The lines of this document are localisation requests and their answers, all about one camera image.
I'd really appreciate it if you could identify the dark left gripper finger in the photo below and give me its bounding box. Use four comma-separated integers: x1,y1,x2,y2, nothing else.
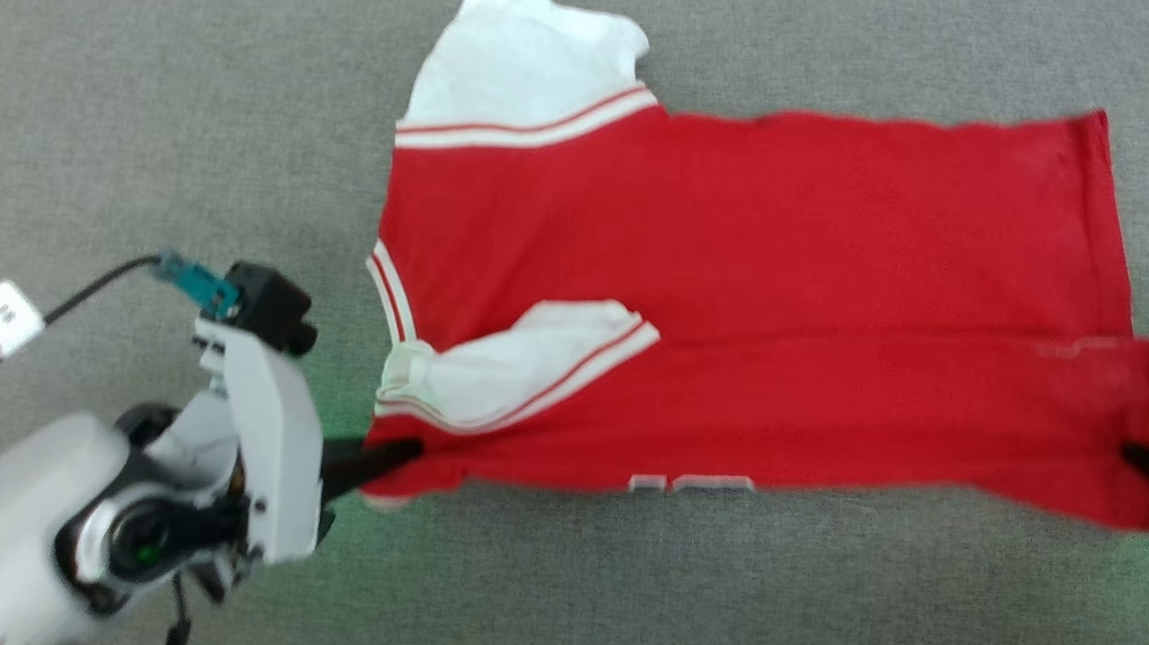
321,440,423,511
323,433,424,481

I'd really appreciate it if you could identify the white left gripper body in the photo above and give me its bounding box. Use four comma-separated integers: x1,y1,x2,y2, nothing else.
182,317,333,568

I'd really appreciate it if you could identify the red and white jersey shirt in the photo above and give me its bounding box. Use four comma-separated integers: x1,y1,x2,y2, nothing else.
353,0,1149,550

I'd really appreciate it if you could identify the teal cable connector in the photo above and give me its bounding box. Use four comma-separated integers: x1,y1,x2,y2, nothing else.
154,248,243,309

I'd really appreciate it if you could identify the black camera cable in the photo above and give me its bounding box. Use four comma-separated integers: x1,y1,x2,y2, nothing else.
0,246,164,424

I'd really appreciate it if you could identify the white cable tag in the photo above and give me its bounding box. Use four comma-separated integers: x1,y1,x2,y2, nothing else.
0,279,48,359

